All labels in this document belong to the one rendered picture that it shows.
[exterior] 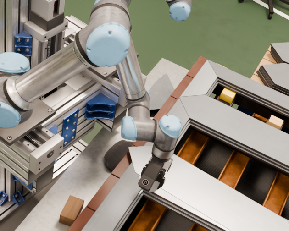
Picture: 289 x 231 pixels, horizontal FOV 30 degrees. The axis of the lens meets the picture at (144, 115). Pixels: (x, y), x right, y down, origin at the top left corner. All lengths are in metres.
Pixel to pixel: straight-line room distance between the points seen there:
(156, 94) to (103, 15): 1.11
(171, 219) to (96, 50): 1.06
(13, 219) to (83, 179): 0.56
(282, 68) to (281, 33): 1.89
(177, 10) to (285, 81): 0.88
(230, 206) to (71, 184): 0.63
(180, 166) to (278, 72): 0.84
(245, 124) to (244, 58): 1.86
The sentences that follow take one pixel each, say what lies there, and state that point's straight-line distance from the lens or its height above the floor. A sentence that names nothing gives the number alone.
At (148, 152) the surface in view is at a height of 0.85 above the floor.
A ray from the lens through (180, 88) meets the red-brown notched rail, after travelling 2.49.
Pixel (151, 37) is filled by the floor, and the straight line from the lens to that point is 4.15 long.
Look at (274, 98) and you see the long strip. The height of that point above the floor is 0.85.
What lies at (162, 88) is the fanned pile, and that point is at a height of 0.72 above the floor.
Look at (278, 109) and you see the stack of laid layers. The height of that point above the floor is 0.83.
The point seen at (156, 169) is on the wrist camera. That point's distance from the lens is 1.88.
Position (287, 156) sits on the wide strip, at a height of 0.85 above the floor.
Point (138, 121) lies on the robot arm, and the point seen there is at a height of 1.19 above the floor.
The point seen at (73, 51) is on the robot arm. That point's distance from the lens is 1.55.
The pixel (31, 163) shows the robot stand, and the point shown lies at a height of 0.95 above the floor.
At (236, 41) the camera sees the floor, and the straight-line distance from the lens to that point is 4.37.
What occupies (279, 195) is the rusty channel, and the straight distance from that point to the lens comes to 2.43.
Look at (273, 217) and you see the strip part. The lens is 2.12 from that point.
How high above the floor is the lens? 2.44
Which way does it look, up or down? 44 degrees down
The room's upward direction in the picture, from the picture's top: 14 degrees clockwise
